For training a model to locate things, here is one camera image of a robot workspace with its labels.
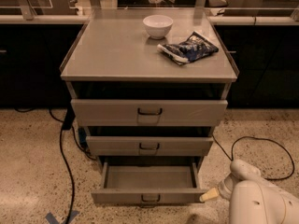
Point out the grey bottom drawer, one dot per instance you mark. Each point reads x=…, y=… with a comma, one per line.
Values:
x=148, y=185

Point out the black counter cabinet right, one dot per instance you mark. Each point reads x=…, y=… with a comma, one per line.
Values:
x=266, y=53

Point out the white ceramic bowl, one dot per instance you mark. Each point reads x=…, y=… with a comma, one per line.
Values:
x=158, y=26

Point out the grey middle drawer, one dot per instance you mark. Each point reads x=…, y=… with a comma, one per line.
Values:
x=148, y=146

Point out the black counter cabinet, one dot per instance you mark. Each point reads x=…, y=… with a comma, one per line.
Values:
x=266, y=53
x=30, y=58

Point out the grey top drawer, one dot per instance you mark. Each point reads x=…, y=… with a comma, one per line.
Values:
x=148, y=112

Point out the grey metal drawer cabinet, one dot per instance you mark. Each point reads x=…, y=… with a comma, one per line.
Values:
x=115, y=59

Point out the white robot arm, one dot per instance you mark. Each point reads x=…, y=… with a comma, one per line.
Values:
x=253, y=199

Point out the blue white snack bag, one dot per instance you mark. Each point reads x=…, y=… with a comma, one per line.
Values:
x=194, y=48

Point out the grey drawer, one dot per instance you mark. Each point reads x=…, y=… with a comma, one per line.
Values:
x=148, y=185
x=148, y=112
x=148, y=146

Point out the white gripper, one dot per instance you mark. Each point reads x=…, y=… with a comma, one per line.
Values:
x=222, y=189

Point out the black counter cabinet left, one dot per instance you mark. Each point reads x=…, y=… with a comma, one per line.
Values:
x=30, y=58

